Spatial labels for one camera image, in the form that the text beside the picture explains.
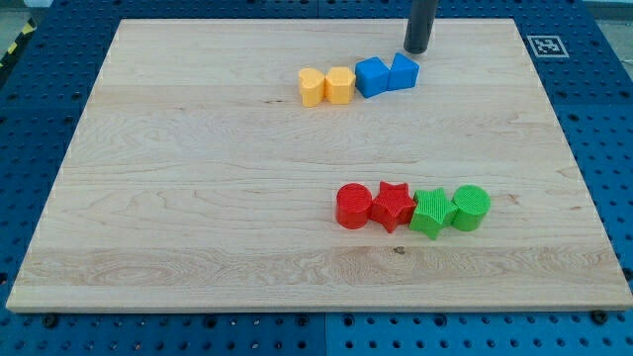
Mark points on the blue cube block right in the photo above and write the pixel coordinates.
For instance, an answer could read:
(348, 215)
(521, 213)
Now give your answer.
(403, 73)

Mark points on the red cylinder block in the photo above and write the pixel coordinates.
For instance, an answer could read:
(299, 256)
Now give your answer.
(353, 205)

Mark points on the yellow heart block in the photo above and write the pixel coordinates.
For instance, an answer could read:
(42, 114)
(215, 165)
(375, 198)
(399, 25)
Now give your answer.
(311, 86)

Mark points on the green star block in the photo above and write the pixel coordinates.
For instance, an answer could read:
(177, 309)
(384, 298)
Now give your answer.
(433, 212)

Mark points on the red star block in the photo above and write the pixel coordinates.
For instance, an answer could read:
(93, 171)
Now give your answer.
(392, 206)

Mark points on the black bolt lower right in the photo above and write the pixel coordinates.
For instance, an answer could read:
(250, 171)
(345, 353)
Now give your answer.
(599, 317)

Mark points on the blue cube block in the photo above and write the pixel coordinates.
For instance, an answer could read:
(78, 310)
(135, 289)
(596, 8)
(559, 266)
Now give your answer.
(403, 73)
(372, 76)

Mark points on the blue cube block left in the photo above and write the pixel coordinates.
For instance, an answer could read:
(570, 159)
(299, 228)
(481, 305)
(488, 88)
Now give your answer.
(372, 76)

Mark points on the green cylinder block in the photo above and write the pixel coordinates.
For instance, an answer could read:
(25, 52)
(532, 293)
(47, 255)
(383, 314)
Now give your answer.
(473, 204)

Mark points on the black cylindrical robot arm tip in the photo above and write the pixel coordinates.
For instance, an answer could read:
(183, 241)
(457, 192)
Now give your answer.
(419, 25)

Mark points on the wooden board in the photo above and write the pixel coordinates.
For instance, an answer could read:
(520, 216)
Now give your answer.
(196, 181)

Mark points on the black bolt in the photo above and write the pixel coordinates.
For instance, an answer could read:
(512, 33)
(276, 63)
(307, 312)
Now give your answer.
(50, 320)
(599, 317)

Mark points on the black bolt lower left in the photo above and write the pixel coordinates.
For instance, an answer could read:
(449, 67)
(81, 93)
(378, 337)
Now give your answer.
(50, 320)

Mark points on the white fiducial marker tag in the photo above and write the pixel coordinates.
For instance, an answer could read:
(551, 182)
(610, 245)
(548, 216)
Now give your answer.
(547, 46)

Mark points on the yellow hexagon block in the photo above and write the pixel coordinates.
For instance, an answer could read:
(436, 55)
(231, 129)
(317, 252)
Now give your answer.
(339, 85)

